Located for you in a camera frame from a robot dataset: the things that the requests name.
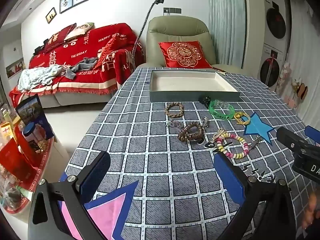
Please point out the small black picture frame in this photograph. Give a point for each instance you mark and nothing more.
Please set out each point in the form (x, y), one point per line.
(51, 15)

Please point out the blue gift box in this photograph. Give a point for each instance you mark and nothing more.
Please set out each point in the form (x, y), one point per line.
(32, 112)

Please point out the green bangle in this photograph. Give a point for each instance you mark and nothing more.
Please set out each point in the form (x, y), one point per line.
(217, 115)

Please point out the pale green curtain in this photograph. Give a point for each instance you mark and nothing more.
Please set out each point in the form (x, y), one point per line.
(225, 22)

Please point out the pink star sticker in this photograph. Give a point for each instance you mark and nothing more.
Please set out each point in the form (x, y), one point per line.
(110, 210)

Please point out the white washing machine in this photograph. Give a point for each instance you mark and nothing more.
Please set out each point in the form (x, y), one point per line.
(270, 67)

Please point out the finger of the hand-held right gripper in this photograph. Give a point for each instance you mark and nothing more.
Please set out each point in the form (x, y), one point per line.
(290, 137)
(312, 131)

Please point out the person's right hand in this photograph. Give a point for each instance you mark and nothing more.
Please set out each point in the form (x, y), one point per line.
(311, 210)

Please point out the beige armchair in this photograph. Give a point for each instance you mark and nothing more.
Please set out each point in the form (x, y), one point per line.
(175, 30)

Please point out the unframed wall picture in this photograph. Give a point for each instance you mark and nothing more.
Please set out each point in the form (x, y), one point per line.
(15, 68)

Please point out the sofa with red cover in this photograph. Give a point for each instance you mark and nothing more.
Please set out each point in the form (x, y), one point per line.
(82, 47)

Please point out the white dryer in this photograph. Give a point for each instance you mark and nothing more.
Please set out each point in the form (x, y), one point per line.
(276, 22)

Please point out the red embroidered cushion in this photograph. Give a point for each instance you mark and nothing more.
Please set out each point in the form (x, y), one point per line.
(185, 53)

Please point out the jar with blue lid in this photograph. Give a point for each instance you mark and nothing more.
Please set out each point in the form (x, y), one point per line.
(31, 135)

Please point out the silver charm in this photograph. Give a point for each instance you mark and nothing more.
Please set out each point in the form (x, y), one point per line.
(204, 121)

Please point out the red gift bag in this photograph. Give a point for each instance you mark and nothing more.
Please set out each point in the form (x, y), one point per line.
(17, 160)

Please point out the grey wall socket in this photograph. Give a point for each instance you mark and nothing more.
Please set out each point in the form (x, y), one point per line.
(172, 10)

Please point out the grey garment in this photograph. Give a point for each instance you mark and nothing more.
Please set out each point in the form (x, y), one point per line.
(85, 65)

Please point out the light blue white blanket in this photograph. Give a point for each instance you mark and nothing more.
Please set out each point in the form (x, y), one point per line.
(37, 77)

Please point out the gooseneck phone stand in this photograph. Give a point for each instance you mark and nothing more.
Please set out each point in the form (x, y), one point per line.
(146, 20)

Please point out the pink flower decoration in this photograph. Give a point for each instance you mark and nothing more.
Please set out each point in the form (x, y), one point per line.
(292, 85)

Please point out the grey jewelry tray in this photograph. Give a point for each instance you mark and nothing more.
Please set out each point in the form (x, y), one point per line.
(190, 82)

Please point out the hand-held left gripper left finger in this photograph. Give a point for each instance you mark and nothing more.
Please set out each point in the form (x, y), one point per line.
(97, 177)

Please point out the blue star sticker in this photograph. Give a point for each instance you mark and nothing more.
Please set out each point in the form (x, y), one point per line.
(257, 127)

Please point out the silver clip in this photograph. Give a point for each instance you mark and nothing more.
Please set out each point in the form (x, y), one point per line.
(255, 142)

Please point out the black framed portrait photo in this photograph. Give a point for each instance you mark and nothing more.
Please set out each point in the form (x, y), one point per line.
(66, 1)

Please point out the photo printed pillow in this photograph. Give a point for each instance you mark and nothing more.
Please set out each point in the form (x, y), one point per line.
(80, 30)

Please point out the red fringed pillow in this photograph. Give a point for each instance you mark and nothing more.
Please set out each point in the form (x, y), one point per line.
(110, 52)

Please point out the beige sofa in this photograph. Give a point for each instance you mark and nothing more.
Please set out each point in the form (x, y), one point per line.
(80, 100)

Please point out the red round side table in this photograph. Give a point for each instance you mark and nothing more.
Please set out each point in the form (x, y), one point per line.
(30, 192)

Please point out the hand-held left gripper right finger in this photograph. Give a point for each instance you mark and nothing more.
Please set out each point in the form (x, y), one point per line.
(230, 177)

